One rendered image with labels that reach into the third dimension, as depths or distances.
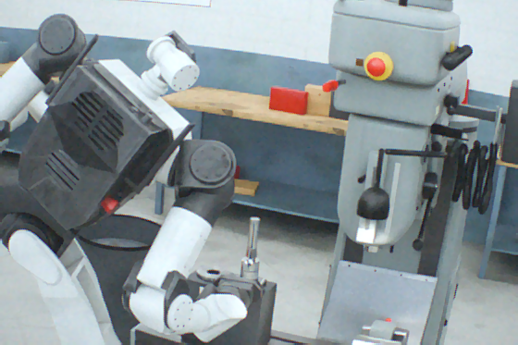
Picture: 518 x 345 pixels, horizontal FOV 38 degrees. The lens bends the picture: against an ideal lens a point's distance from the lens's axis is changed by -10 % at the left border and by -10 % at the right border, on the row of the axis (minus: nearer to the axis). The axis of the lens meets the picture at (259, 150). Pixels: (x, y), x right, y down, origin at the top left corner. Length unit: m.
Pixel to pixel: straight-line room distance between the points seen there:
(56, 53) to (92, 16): 5.56
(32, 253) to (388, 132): 0.85
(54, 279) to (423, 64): 0.92
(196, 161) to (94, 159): 0.20
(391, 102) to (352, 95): 0.09
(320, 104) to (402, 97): 4.08
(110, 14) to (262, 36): 1.43
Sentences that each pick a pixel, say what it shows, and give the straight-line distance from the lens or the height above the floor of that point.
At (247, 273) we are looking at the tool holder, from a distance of 2.11.
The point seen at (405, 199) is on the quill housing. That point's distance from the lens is 1.91.
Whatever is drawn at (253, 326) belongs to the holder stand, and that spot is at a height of 1.04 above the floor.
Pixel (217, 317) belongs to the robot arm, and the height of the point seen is 1.21.
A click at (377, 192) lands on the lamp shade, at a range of 1.74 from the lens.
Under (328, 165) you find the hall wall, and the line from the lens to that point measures 6.46.
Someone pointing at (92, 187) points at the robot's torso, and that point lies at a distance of 1.54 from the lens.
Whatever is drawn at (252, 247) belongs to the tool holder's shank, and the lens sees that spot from 2.09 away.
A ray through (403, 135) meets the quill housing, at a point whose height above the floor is 1.60.
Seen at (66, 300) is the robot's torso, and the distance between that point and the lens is 1.77.
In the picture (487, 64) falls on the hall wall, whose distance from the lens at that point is 6.13.
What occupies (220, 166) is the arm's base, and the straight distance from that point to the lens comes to 1.56.
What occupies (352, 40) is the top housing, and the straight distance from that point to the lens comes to 1.73.
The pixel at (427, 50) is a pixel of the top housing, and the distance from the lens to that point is 1.71.
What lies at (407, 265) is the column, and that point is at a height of 1.12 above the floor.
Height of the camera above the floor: 1.95
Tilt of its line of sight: 13 degrees down
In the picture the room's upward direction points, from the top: 6 degrees clockwise
